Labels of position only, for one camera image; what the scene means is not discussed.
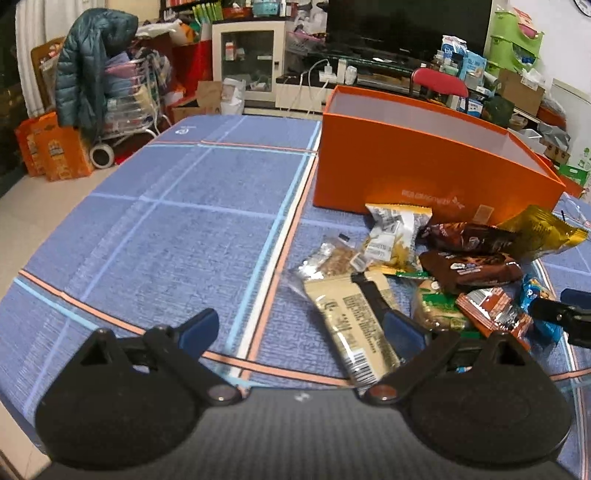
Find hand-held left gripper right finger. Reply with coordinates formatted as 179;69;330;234
363;309;539;408

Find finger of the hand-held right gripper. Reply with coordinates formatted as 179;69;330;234
529;298;591;350
561;288;591;308

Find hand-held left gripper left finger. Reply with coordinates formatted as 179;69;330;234
76;307;243;408

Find small blue snack packet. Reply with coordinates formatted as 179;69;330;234
521;274;563;343

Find beige bar packet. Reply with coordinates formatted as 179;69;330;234
302;271;403;387

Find gold snack packet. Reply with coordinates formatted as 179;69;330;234
498;205;590;262

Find brown cookie packet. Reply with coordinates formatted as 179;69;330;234
419;250;525;296

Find clear granola packet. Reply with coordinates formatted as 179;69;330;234
287;234;366;283

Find orange cardboard box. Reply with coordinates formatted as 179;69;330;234
312;85;567;225

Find green label bun packet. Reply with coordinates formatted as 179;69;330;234
411;276;468;332

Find eyeglasses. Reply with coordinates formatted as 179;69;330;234
560;208;591;228

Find orange brown snack packet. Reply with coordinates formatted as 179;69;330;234
456;286;535;352

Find blue plaid tablecloth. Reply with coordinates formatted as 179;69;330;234
0;115;591;444

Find dark brown snack packet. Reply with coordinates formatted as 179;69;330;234
418;222;519;254

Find green white box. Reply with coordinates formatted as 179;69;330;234
558;164;591;186

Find white chest freezer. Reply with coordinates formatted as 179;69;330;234
551;78;591;158

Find dark green bag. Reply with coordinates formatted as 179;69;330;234
482;95;516;128

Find brown cardboard box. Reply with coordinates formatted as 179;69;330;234
498;69;546;117

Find orange paper bags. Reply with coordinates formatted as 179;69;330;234
15;111;94;182

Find small brown cardboard piece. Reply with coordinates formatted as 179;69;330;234
196;80;223;114

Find white plastic bag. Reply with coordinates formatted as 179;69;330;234
221;78;246;117

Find red chair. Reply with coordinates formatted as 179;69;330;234
411;68;470;112

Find red paper bag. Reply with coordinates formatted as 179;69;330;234
173;41;214;110

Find green storage bins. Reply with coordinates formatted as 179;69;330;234
488;9;544;71

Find blue white carton pack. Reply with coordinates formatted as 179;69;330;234
434;36;489;82

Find black tv stand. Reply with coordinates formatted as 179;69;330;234
276;48;444;101

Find white glass door cabinet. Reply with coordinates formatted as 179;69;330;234
212;19;288;103

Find dark teal puffer jacket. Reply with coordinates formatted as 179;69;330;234
55;8;139;140

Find black television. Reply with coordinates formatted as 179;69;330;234
325;0;493;62

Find white curtain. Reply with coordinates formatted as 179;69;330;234
16;0;70;118

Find bookshelf with books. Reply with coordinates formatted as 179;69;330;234
161;0;223;24

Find metal wire cart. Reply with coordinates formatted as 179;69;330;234
99;51;172;149

